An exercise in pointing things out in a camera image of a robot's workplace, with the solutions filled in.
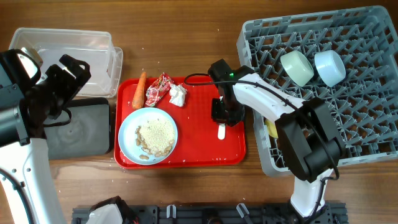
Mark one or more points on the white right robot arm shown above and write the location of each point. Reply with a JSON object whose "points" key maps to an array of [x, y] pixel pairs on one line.
{"points": [[308, 135]]}

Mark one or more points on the crumpled white tissue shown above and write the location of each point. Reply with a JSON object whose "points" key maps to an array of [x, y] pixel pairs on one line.
{"points": [[177, 95]]}

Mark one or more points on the mint green bowl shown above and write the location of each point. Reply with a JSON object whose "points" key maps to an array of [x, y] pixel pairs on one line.
{"points": [[297, 67]]}

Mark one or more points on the grey dishwasher rack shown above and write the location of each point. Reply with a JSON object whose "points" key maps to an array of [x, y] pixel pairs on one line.
{"points": [[364, 104]]}

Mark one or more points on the light blue bowl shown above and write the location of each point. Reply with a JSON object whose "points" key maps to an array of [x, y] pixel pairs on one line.
{"points": [[330, 67]]}

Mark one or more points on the red plastic tray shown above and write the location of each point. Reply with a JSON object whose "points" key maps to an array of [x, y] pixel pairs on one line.
{"points": [[198, 143]]}

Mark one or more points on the light blue plate with rice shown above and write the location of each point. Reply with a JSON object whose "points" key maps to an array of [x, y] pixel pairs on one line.
{"points": [[148, 136]]}

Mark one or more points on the red snack wrapper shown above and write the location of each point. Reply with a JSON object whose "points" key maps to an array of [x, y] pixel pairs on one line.
{"points": [[158, 89]]}

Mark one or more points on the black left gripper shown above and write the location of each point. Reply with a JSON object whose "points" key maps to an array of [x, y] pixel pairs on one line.
{"points": [[63, 79]]}

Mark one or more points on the black square bin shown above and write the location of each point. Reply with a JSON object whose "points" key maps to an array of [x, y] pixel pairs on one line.
{"points": [[84, 130]]}

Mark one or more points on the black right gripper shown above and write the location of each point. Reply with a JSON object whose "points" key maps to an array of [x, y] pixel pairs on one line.
{"points": [[225, 115]]}

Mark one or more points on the orange carrot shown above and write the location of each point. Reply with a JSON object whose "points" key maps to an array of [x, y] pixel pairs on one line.
{"points": [[138, 98]]}

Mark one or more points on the white plastic spoon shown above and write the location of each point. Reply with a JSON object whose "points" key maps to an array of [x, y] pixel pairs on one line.
{"points": [[221, 131]]}

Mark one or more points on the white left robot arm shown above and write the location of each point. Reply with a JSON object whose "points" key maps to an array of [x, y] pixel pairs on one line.
{"points": [[25, 170]]}

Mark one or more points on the yellow plastic cup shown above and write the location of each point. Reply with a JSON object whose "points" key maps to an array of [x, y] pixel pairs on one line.
{"points": [[271, 128]]}

